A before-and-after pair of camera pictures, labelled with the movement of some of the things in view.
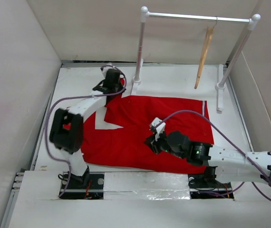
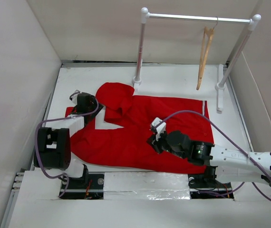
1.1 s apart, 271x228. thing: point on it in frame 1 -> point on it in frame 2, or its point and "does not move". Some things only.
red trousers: [125, 146] does not move
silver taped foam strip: [146, 185] does not move
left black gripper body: [118, 87] -> [93, 105]
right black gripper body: [159, 144] does not move
